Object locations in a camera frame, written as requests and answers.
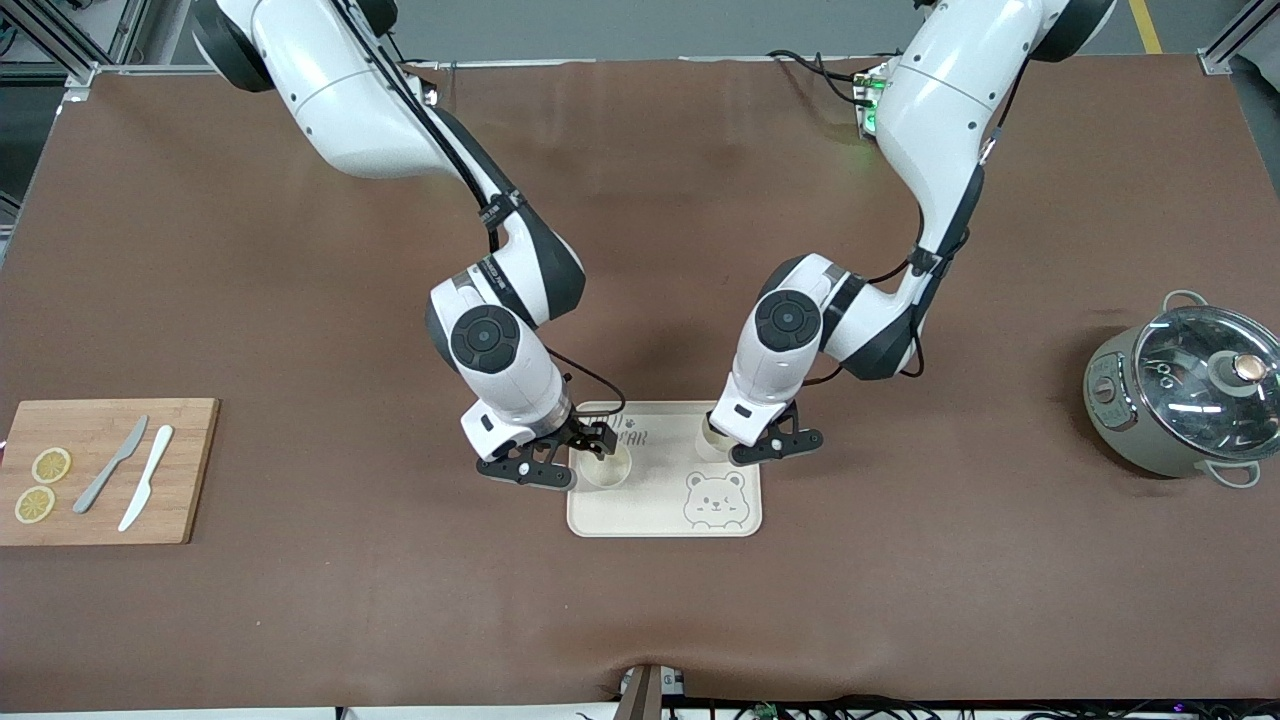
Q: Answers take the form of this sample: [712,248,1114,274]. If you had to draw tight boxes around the brown table mat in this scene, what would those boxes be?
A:
[0,55,1280,713]

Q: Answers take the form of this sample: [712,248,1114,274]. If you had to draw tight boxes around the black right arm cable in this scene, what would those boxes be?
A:
[335,0,627,419]

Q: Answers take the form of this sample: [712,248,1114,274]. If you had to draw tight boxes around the grey pot with glass lid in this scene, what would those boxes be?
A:
[1083,290,1280,489]

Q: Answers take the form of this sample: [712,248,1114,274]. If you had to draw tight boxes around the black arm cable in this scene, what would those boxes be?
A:
[335,0,627,419]
[800,55,1031,389]

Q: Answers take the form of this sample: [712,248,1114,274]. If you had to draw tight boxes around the glass pot lid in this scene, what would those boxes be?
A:
[1133,305,1280,463]

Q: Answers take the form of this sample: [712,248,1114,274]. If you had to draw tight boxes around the grey plastic knife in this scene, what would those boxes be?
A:
[72,415,150,515]

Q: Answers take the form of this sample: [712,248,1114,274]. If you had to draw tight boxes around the wooden cutting board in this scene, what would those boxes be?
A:
[0,398,221,547]

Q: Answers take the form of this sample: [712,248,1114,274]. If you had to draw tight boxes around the black base cables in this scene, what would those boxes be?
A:
[768,50,881,106]

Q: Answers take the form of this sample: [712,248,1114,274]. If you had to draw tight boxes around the cream bear print tray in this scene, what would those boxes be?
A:
[566,400,763,539]

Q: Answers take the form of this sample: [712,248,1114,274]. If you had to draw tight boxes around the white plastic knife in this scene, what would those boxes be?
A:
[117,425,175,533]

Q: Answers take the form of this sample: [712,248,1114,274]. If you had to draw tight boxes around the metal table edge clamp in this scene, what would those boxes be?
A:
[615,662,689,720]

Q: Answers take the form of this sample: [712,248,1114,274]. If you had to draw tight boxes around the white plastic cup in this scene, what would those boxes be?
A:
[578,440,633,489]
[697,413,743,463]

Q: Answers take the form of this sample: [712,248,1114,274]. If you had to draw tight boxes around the aluminium frame profile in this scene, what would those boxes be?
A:
[0,0,151,91]
[1200,0,1280,76]

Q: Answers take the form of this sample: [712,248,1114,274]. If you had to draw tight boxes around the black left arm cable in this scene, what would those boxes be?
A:
[800,55,1031,389]

